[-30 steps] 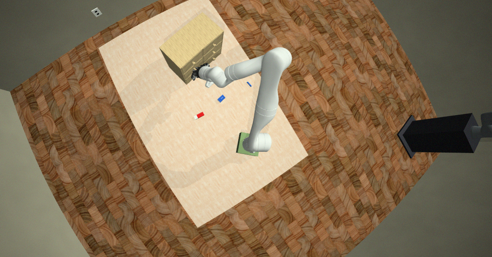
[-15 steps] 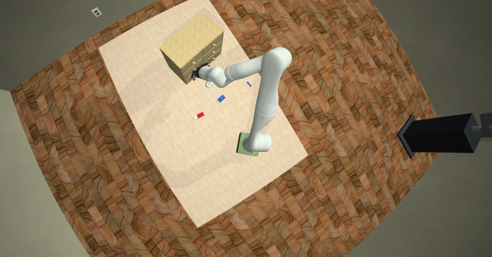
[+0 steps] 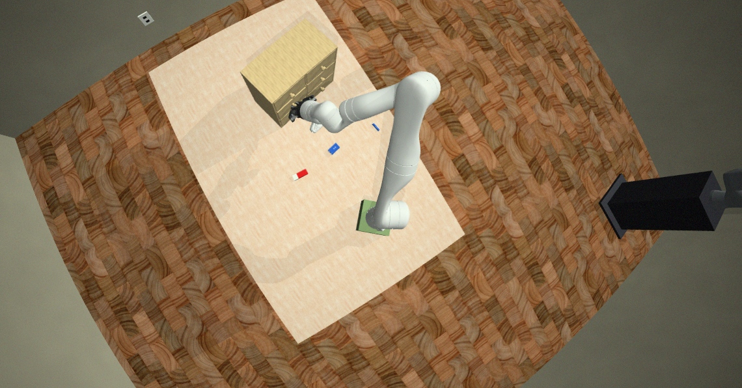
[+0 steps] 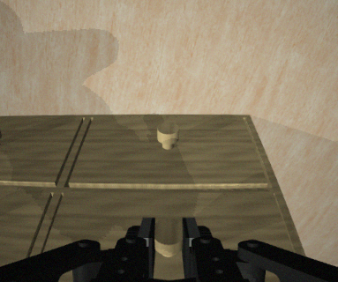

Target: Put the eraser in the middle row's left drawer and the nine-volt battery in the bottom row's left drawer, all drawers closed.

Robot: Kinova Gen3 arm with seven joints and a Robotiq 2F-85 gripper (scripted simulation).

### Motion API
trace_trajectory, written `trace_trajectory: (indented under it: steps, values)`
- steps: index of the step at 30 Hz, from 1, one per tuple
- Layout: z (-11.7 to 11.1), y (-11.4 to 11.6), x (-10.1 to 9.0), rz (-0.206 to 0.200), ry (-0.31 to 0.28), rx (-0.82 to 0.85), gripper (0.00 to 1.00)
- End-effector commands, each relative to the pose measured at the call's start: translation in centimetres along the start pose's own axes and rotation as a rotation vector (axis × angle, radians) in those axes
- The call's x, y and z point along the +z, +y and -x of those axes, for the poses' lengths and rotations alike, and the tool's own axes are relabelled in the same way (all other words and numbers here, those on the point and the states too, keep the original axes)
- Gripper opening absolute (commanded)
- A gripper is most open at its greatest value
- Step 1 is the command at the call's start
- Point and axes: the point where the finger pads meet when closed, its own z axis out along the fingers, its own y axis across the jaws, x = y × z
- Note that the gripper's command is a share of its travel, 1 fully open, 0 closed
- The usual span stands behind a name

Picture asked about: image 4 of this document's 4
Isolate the light wooden chest of drawers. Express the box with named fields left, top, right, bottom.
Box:
left=0, top=115, right=306, bottom=256

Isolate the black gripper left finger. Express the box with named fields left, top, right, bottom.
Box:
left=0, top=218, right=155, bottom=282

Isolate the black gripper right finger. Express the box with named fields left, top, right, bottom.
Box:
left=182, top=218, right=338, bottom=282

